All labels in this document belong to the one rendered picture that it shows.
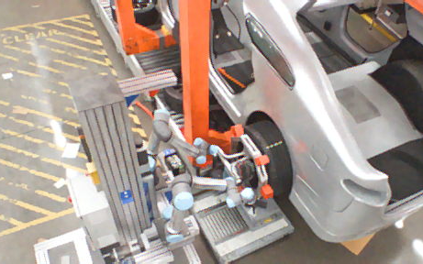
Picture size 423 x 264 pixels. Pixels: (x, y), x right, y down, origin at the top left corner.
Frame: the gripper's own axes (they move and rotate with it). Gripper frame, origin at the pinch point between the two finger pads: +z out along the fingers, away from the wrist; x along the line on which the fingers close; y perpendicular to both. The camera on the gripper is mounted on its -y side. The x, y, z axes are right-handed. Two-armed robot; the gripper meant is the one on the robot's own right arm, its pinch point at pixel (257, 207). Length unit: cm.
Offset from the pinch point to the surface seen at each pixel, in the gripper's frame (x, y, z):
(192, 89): -76, 63, -35
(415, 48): -195, -111, 45
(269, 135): -63, 3, 2
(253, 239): 8, 15, 93
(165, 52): -227, 193, 128
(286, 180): -34.0, -14.9, 24.3
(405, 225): -47, -133, 149
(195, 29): -95, 51, -80
